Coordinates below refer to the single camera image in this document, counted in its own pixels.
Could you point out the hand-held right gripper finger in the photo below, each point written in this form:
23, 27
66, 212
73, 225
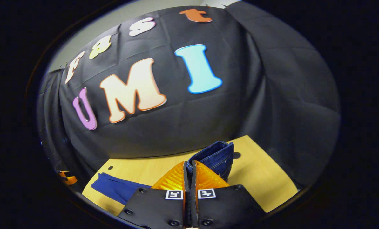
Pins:
186, 178
193, 178

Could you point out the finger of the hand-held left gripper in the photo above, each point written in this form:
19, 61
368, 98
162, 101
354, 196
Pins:
69, 179

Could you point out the blue jeans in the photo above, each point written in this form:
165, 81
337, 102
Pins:
216, 156

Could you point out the black backdrop cloth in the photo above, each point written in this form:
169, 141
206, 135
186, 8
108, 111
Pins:
240, 111

